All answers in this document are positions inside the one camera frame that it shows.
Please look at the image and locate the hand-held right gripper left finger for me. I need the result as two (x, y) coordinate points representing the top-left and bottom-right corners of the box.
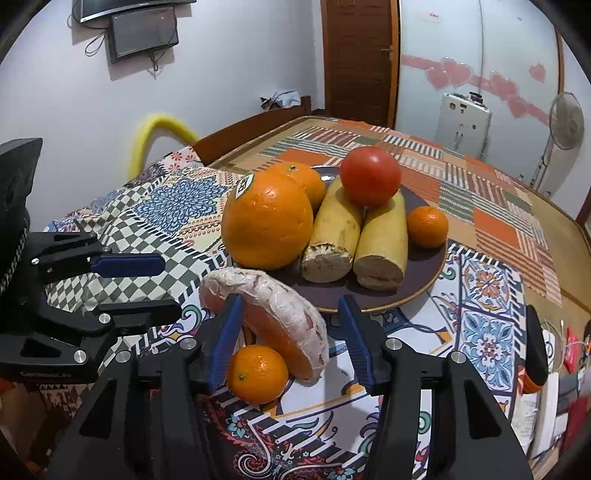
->
(48, 294), (244, 480)

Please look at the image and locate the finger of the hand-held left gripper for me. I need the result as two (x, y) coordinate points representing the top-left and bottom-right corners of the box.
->
(28, 231), (165, 284)
(39, 298), (182, 342)

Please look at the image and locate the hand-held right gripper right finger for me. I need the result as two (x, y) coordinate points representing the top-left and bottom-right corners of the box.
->
(338, 295), (533, 480)

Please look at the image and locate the small mandarin orange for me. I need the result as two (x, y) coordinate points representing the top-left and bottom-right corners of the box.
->
(407, 206), (450, 249)
(226, 344), (289, 405)

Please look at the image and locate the plastic-wrapped grapefruit wedge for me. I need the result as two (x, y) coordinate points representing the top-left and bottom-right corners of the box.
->
(199, 268), (329, 383)

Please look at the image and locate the purple round plate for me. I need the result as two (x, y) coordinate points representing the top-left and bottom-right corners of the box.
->
(259, 166), (448, 315)

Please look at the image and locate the cut yellow banana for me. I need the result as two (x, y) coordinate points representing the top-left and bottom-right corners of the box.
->
(353, 190), (409, 291)
(301, 178), (363, 283)

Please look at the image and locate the large navel orange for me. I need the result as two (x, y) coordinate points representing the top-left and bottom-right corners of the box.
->
(222, 172), (315, 271)

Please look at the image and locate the large mandarin orange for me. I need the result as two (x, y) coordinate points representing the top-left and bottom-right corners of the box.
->
(265, 161), (327, 212)

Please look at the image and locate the red tomato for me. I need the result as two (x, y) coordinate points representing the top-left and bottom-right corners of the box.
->
(340, 146), (402, 208)

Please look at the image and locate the colourful patterned quilt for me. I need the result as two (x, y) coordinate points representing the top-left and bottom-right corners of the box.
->
(44, 145), (532, 480)

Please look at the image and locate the yellow hoop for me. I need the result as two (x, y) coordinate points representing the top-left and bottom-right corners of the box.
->
(127, 114), (199, 181)

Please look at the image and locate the black and orange object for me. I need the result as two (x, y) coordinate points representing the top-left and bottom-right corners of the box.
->
(522, 305), (550, 395)

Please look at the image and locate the orange striped patchwork cloth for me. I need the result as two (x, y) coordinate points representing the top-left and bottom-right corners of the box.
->
(252, 124), (561, 305)

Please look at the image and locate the small red box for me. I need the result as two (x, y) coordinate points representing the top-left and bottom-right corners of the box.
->
(566, 328), (588, 366)

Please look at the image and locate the pile of clothes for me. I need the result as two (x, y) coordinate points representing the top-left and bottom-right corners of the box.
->
(260, 90), (301, 112)

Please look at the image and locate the brown wooden door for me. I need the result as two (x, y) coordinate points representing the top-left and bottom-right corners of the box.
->
(321, 0), (400, 127)

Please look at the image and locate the standing electric fan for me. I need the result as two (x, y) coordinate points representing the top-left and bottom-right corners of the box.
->
(531, 91), (585, 195)

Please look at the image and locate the black wall cable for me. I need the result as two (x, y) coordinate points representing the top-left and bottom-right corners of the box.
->
(84, 32), (110, 57)

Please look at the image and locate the small black wall monitor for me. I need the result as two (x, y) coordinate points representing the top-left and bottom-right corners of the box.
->
(107, 6), (180, 64)

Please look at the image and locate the black wall television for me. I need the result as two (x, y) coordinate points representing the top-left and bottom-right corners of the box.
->
(72, 0), (197, 24)

